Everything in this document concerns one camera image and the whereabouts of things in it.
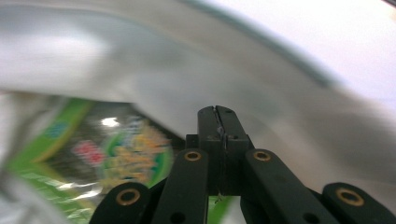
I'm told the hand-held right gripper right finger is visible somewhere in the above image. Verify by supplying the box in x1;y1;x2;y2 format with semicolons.
216;105;255;197

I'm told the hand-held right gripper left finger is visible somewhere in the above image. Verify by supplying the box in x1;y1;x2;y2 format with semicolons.
185;105;226;197

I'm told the white tote bag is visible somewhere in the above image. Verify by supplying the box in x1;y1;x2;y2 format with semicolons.
0;0;396;224

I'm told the green snack packet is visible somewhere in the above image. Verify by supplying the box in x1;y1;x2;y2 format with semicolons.
4;97;234;224

